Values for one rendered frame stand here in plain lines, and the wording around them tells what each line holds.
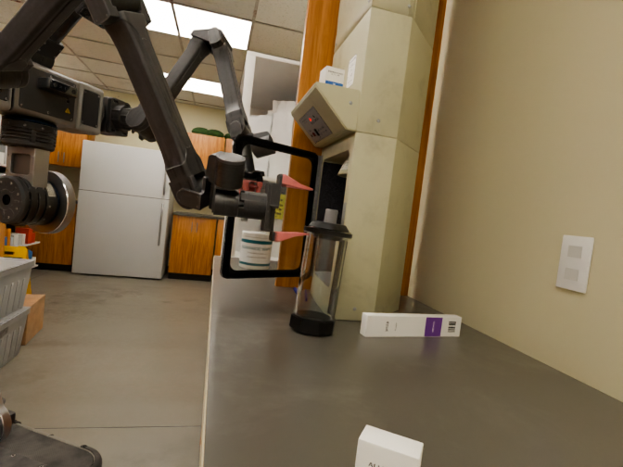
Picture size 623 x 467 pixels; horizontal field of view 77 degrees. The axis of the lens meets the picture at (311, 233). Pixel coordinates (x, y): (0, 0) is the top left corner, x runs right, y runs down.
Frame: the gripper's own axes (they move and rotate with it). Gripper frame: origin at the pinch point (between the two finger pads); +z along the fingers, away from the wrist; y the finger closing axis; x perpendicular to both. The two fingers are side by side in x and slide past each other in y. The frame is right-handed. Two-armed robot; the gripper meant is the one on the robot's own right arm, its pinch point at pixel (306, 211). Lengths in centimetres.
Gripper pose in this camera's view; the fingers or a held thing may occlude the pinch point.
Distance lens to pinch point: 85.6
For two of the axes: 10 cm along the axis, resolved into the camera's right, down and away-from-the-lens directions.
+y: 1.1, -9.9, -0.3
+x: -2.3, -0.5, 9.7
